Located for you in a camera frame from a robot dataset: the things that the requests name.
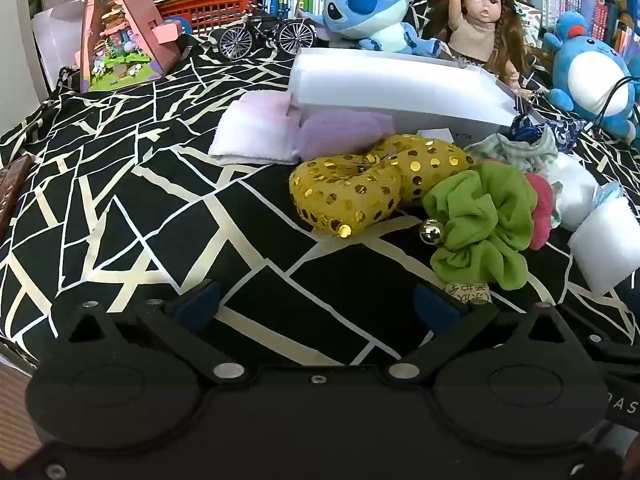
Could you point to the black binder clip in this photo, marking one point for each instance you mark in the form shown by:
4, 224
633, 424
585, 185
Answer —
520, 102

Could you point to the miniature black bicycle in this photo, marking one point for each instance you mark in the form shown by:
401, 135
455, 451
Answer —
265, 35

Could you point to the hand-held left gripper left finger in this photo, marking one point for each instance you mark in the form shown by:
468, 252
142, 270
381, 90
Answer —
197, 305

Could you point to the blue patterned cloth pouch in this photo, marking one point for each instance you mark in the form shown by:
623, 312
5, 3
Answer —
555, 135

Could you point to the green checked cloth scrunchie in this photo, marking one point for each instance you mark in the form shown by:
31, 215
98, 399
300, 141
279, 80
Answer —
520, 152

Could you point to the small blue round toy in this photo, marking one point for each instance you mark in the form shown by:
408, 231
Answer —
177, 25

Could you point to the brown wooden board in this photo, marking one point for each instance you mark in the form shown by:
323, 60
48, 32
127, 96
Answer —
12, 190

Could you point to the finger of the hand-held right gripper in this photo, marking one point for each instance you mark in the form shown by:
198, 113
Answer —
607, 332

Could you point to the round blue white plush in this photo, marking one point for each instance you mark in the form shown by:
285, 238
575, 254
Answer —
595, 75

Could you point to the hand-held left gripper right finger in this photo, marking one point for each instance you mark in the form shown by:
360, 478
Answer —
435, 307

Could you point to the triangular miniature house model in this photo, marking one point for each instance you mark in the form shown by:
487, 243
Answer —
120, 35

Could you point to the black white patterned blanket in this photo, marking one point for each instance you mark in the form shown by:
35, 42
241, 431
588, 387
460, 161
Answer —
125, 200

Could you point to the green scrunchie with bell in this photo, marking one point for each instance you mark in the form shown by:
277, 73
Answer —
480, 220

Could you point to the gold sequin heart pillow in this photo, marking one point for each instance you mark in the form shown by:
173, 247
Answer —
350, 190

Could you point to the pink white towel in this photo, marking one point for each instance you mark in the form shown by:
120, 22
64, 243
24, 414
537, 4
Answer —
250, 130

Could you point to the beige paper tag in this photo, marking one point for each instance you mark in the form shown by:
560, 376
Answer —
467, 294

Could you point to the light blue face mask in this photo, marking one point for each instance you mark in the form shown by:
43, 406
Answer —
607, 195

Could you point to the purple plush toy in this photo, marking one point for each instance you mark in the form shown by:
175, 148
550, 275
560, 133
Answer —
345, 132

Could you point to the blue alien plush toy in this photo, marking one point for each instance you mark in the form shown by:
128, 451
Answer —
365, 5

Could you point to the white fluffy item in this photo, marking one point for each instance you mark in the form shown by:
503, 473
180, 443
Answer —
602, 247

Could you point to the pink scrunchie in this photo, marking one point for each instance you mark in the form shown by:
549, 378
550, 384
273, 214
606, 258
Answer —
542, 210

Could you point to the red plastic basket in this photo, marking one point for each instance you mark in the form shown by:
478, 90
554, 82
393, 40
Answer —
210, 7

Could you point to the white paper sheet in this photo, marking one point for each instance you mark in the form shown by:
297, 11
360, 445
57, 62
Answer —
57, 45

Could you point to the brown haired doll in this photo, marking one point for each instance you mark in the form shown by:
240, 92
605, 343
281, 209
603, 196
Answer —
480, 25

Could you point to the white cardboard box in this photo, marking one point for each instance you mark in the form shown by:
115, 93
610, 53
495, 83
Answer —
395, 85

